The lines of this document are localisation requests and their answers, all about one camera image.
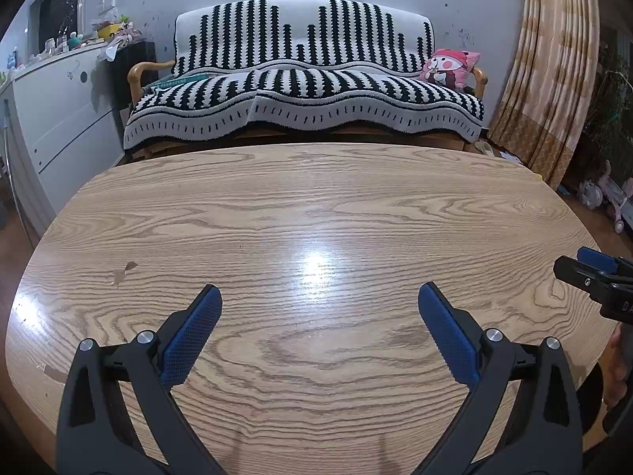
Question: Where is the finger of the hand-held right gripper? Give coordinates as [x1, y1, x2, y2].
[553, 255, 615, 304]
[578, 246, 633, 279]

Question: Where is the person's right hand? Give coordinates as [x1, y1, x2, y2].
[604, 329, 633, 409]

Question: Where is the teal flat packet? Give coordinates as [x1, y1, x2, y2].
[158, 73, 211, 86]

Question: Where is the wooden frame sofa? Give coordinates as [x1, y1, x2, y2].
[127, 0, 489, 159]

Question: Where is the cabinet top clutter pile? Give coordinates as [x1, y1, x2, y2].
[0, 12, 144, 75]

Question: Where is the black cabinet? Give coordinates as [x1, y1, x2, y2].
[110, 40, 159, 124]

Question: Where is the grey plush toy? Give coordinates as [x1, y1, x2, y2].
[578, 178, 604, 209]

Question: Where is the dark framed wall panel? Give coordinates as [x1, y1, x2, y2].
[30, 0, 84, 55]

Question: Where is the beige patterned curtain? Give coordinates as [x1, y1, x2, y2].
[487, 0, 601, 191]

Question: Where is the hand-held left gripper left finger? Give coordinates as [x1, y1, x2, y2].
[56, 284, 223, 475]

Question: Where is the potted plant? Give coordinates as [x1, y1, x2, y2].
[581, 49, 633, 179]

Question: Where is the pink child tricycle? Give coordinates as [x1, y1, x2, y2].
[596, 161, 633, 233]

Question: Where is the pink cartoon cushion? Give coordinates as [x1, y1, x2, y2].
[419, 48, 483, 92]

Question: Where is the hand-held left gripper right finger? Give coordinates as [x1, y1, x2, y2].
[418, 282, 583, 475]

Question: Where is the white cabinet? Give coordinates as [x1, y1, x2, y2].
[0, 44, 132, 238]

